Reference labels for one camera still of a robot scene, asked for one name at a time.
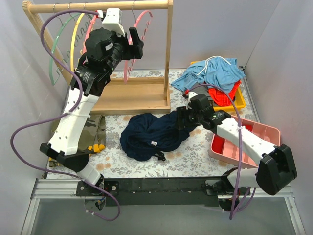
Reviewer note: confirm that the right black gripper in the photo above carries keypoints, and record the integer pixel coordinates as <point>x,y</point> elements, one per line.
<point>182,118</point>

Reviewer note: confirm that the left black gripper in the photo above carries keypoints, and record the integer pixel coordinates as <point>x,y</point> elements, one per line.
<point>132,49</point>

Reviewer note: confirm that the pink hanger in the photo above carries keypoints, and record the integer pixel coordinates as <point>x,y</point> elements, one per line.
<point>129,64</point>
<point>89,30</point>

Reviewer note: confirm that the navy blue shorts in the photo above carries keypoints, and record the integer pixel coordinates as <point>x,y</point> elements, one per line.
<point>149,136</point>

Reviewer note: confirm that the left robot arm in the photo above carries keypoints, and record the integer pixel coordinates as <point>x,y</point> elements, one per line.
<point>85,89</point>

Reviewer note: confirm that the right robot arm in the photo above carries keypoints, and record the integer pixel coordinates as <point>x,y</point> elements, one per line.
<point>275,164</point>

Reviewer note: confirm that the light blue shorts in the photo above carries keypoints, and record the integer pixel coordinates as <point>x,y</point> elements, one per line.
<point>218,71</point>

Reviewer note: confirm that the yellow hanger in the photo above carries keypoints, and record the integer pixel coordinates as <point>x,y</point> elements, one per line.
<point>73,39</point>

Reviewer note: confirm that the green hanger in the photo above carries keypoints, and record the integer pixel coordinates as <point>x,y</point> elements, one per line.
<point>64,24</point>

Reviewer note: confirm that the camouflage shorts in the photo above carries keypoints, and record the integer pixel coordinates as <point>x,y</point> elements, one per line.
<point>93,136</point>

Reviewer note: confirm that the grey garment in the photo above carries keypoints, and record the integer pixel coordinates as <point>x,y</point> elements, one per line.
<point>201,90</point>

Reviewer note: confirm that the red knitted garment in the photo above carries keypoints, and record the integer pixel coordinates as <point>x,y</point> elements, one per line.
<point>218,97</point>

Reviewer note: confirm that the red cloth in organizer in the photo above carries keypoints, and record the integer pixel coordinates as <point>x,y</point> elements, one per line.
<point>249,127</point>
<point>217,145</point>

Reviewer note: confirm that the yellow plastic tray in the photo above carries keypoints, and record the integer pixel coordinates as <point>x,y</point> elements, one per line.
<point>239,101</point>

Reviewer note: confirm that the pink divided organizer tray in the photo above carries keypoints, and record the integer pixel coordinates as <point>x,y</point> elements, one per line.
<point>230,153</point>

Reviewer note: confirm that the wooden clothes rack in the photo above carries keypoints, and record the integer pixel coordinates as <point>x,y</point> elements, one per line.
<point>138,95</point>

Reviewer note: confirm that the floral table mat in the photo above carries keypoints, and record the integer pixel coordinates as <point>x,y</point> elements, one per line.
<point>191,159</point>

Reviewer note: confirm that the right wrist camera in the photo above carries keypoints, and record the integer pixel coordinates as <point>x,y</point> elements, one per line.
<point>190,95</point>

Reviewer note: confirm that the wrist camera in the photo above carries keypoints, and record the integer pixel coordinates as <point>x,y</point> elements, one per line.
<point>190,95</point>
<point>112,21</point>

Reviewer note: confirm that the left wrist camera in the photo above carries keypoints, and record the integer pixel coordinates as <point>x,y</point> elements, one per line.
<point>112,21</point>

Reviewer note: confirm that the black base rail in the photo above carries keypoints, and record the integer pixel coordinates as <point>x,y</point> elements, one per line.
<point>207,191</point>

